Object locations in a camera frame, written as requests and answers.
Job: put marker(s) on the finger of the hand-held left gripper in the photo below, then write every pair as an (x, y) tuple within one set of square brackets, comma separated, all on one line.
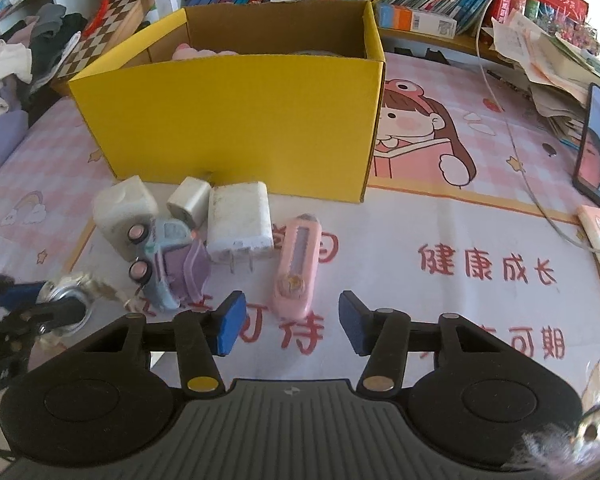
[(40, 317), (15, 293)]

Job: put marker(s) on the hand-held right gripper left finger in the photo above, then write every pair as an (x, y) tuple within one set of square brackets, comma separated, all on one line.
[(231, 321)]

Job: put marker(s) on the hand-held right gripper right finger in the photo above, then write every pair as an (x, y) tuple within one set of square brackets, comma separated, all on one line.
[(352, 322)]

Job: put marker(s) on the yellow cardboard box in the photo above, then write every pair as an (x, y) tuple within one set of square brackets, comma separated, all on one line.
[(230, 125)]

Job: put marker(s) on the pink oblong plastic case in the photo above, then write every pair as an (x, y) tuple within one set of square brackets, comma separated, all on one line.
[(297, 265)]

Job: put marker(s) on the blue purple toy car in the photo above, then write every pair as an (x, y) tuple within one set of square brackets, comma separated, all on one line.
[(172, 265)]

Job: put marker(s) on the large white plug charger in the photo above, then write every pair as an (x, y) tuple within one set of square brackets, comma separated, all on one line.
[(239, 217)]

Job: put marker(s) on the small white cube charger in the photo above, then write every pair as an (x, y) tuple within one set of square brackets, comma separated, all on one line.
[(187, 202)]

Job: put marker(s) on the pink printed cartoon mat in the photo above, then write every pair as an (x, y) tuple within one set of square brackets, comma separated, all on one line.
[(455, 240)]

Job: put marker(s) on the white rounded power adapter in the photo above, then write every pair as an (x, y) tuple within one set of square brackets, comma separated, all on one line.
[(120, 205)]

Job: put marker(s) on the purple garment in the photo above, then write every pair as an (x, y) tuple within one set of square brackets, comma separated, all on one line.
[(0, 137)]

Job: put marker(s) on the white garment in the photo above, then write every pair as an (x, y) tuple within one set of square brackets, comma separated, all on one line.
[(2, 72)]

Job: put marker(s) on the black garment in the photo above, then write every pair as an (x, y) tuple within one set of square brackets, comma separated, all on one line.
[(50, 55)]

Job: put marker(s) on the grey round object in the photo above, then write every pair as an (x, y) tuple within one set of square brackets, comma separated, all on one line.
[(325, 53)]

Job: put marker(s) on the pink plush toy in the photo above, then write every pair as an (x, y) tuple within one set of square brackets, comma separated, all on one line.
[(200, 52)]

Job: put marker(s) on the grey garment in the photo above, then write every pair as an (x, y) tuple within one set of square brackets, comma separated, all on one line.
[(47, 17)]

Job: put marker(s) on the wooden chessboard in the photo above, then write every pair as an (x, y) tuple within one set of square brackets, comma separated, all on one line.
[(105, 30)]

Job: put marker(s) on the black smartphone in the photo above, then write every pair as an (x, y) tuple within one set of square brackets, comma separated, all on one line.
[(597, 145)]

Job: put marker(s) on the white orange carton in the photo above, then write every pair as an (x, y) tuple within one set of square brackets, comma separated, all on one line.
[(415, 20)]

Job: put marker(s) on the stack of loose papers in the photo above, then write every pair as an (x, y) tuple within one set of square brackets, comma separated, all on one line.
[(550, 70)]

